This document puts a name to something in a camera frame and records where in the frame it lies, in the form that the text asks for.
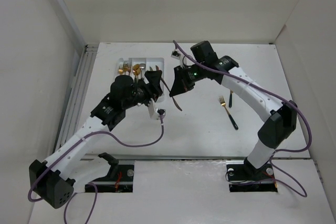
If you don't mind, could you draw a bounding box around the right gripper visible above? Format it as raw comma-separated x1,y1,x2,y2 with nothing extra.
170,62,207,97

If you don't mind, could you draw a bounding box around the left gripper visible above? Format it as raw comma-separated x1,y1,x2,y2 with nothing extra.
122,71,162,110

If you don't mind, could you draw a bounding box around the silver spoon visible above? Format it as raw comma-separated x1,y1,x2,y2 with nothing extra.
139,63,146,79

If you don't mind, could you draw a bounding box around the gold fork green handle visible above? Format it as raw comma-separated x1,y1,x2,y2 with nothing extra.
123,61,128,75

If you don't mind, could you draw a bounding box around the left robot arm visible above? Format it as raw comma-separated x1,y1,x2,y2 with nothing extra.
28,70,165,209

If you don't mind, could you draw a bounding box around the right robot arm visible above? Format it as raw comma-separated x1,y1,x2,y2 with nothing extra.
170,41,297,179

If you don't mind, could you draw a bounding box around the white cutlery tray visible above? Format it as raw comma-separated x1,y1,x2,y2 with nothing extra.
109,58,164,109

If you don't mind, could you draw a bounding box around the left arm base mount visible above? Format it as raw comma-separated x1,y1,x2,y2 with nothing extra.
92,153,135,193

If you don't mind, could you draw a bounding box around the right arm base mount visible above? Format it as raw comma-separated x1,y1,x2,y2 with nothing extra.
225,164,278,193

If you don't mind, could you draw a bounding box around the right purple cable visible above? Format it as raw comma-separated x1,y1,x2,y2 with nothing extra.
172,39,313,198

